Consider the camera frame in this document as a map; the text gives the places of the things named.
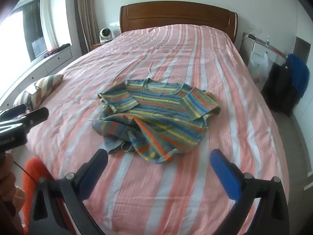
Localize white sheer curtain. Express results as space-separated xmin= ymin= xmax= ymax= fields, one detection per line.
xmin=39 ymin=0 xmax=59 ymax=52

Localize blue garment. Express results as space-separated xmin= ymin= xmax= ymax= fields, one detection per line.
xmin=284 ymin=53 xmax=310 ymax=99

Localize wooden headboard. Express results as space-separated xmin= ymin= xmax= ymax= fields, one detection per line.
xmin=119 ymin=2 xmax=238 ymax=45

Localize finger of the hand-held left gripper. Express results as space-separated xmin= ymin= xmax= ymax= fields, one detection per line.
xmin=5 ymin=103 xmax=27 ymax=115
xmin=22 ymin=107 xmax=49 ymax=129

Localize black hanging garment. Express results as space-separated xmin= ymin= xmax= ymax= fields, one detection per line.
xmin=260 ymin=62 xmax=302 ymax=118

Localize white window bench with drawers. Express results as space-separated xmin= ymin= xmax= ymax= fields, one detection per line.
xmin=0 ymin=46 xmax=74 ymax=104

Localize chevron striped pillow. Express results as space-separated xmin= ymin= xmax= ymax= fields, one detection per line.
xmin=13 ymin=74 xmax=64 ymax=109

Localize brown curtain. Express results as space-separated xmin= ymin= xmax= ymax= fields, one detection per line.
xmin=74 ymin=0 xmax=100 ymax=53

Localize person's left hand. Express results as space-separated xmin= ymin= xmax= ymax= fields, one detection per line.
xmin=0 ymin=152 xmax=16 ymax=197

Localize person's left forearm orange sleeve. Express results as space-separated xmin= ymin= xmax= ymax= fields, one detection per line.
xmin=21 ymin=157 xmax=55 ymax=222

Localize bed with pink striped sheet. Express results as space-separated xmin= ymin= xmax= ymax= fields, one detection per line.
xmin=23 ymin=24 xmax=291 ymax=235

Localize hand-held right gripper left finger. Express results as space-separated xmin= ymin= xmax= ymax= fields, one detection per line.
xmin=27 ymin=148 xmax=109 ymax=235

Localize white plastic bag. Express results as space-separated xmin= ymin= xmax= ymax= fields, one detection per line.
xmin=248 ymin=52 xmax=270 ymax=82

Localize window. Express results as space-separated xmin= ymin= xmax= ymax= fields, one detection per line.
xmin=0 ymin=0 xmax=50 ymax=96

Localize metal clothes rack bar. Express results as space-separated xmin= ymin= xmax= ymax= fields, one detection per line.
xmin=242 ymin=33 xmax=287 ymax=60

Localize wooden nightstand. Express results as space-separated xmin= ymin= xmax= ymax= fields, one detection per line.
xmin=92 ymin=42 xmax=109 ymax=51

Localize dark clothes on window sill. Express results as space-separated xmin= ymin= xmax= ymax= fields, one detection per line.
xmin=44 ymin=43 xmax=71 ymax=57

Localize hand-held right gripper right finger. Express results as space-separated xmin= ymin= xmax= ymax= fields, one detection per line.
xmin=210 ymin=149 xmax=292 ymax=235

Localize striped knit shirt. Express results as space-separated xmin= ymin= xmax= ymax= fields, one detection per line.
xmin=92 ymin=78 xmax=222 ymax=164

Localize white round fan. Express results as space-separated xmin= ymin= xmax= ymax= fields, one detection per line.
xmin=99 ymin=27 xmax=115 ymax=44

